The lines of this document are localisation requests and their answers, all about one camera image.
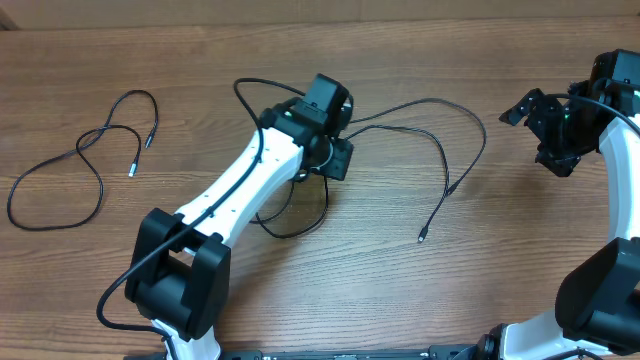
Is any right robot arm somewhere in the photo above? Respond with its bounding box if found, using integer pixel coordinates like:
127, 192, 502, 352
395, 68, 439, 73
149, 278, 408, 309
466, 49, 639, 359

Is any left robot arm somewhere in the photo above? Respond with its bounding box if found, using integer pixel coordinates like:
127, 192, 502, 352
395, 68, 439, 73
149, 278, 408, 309
125, 74, 353, 359

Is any black usb cable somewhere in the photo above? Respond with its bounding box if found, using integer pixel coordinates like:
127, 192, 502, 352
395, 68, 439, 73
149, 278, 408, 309
249, 174, 331, 240
344, 97, 488, 244
6, 89, 160, 232

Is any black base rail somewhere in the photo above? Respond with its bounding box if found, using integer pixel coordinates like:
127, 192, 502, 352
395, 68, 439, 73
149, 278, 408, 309
220, 344, 477, 360

